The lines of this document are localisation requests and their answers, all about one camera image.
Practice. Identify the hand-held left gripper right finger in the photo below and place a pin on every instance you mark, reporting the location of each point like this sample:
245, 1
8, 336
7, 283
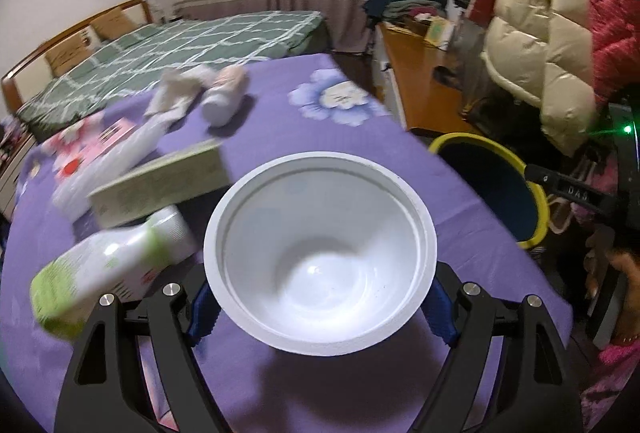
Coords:
440, 315

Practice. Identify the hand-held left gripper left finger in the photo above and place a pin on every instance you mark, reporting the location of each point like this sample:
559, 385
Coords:
202, 313

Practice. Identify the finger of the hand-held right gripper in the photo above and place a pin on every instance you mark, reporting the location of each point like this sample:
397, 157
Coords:
570, 190

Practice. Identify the yellow-rimmed dark trash bin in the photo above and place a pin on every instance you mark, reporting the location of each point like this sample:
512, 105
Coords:
500, 193

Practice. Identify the white plastic bowl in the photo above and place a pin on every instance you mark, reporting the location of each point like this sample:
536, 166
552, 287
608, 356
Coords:
320, 258

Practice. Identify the pink milk carton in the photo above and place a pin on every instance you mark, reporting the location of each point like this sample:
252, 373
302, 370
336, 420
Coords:
100, 143

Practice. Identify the white tissue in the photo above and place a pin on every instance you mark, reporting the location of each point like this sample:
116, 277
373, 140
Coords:
172, 93

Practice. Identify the person's right hand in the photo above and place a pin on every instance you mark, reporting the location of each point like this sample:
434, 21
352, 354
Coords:
631, 293

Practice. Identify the green and white bottle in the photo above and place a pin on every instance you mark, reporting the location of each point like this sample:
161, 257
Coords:
110, 268

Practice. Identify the cream puffer jacket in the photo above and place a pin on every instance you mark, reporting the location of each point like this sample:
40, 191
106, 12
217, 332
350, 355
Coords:
545, 53

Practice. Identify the cream and green carton box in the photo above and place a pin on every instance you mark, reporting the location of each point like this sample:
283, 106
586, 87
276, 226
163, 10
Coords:
160, 180

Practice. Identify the red dotted puffer jacket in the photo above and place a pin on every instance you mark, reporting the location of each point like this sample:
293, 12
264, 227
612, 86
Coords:
610, 13

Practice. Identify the grey plastic bag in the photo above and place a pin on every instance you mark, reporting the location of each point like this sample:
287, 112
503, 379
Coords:
467, 63

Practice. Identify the wooden desk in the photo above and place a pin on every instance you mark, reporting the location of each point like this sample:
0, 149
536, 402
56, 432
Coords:
425, 83

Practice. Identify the pink cloth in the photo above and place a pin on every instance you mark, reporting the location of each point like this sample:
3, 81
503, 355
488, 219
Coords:
612, 393

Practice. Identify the pale green box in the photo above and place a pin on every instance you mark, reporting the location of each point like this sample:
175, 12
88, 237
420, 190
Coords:
439, 33

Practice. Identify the small white drink bottle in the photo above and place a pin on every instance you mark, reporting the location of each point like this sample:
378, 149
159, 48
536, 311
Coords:
225, 95

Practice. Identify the purple floral tablecloth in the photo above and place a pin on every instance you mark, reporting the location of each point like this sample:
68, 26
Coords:
325, 128

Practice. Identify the white nightstand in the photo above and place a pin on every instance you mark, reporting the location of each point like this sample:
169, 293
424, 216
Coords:
12, 168

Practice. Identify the bed with green plaid cover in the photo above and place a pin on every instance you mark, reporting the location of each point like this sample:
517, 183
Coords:
175, 48

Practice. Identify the brown pillow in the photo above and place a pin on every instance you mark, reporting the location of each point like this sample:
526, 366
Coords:
112, 22
67, 58

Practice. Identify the wooden bed headboard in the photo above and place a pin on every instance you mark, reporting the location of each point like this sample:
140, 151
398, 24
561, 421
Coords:
60, 30

